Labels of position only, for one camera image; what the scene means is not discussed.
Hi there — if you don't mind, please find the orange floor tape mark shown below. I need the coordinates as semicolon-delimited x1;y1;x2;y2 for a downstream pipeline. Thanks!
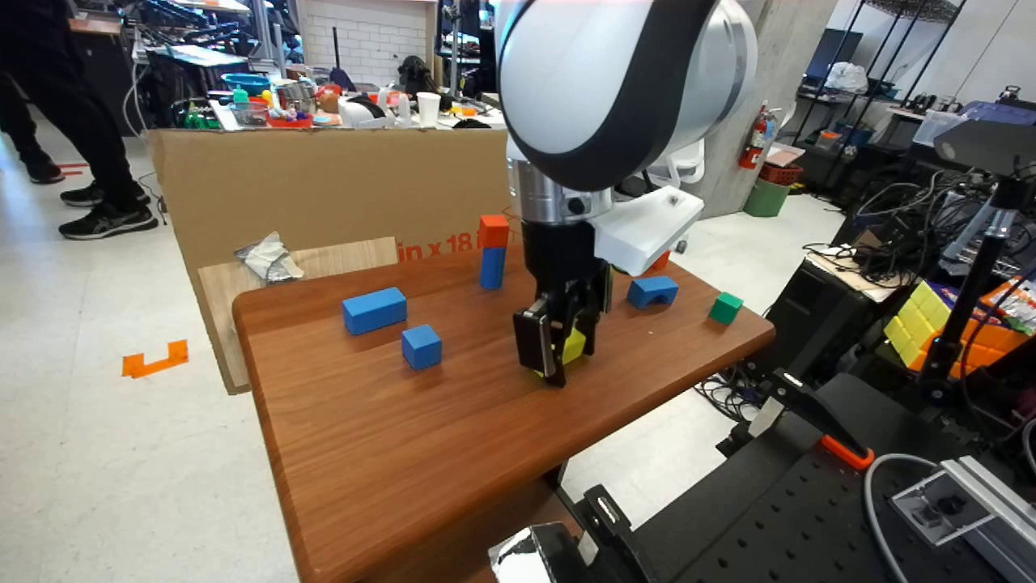
120;338;190;381

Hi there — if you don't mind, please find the red fire extinguisher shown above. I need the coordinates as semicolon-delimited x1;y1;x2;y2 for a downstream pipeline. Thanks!
735;99;784;176

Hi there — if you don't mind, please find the person in dark clothes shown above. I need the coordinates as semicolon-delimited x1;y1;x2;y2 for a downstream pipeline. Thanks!
0;0;163;243

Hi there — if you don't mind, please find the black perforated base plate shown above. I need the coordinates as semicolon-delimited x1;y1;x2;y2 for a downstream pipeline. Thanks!
561;369;1036;583

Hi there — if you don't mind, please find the yellow foam pad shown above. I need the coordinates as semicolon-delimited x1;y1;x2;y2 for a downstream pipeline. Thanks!
880;282;956;373

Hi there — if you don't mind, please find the green bin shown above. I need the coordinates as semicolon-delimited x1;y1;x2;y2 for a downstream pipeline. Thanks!
742;176;792;219

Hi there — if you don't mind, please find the orange box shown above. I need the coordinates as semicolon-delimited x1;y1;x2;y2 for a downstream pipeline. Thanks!
948;287;1036;381

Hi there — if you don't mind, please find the small blue block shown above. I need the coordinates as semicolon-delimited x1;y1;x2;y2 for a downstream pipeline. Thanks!
475;243;509;295

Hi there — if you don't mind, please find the crumpled grey cloth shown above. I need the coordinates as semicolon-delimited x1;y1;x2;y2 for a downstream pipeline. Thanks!
232;227;308;287

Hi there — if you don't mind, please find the green wooden cube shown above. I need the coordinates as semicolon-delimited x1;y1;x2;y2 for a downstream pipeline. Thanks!
705;287;749;326

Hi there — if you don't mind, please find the long blue block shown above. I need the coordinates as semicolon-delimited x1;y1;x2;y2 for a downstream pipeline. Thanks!
626;272;682;310
340;285;412;341

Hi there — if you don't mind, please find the white paper cup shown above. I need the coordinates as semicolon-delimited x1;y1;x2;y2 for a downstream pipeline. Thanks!
414;87;444;128

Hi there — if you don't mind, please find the orange wooden cube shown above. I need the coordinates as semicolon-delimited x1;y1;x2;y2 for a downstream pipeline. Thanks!
475;209;511;252

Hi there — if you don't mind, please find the brown cardboard box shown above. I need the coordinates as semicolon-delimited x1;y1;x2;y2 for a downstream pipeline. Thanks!
144;127;521;272

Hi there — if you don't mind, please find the orange clamp handle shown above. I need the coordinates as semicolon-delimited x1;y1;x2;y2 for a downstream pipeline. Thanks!
816;431;876;477

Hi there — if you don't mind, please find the black shelving cart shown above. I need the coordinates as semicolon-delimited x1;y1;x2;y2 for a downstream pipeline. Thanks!
790;26;899;150

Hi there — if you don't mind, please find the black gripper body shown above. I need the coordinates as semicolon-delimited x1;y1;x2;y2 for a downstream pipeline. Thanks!
523;219;615;316

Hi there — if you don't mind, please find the yellow rectangular block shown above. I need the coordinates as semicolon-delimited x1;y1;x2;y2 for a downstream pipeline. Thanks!
558;320;591;369

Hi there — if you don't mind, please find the grey equipment cover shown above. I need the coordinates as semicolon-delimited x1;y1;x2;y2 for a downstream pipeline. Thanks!
931;99;1036;182

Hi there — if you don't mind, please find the aluminium rail device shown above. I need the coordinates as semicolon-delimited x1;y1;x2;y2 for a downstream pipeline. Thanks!
891;451;1036;583

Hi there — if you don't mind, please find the black camera stand pole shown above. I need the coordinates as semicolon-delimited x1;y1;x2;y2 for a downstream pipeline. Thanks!
916;176;1028;385

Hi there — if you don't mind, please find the small blue cube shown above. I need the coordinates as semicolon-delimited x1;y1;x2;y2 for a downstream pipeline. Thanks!
399;323;446;374

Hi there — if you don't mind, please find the white cable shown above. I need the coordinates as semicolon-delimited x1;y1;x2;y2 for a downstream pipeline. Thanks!
857;451;953;583

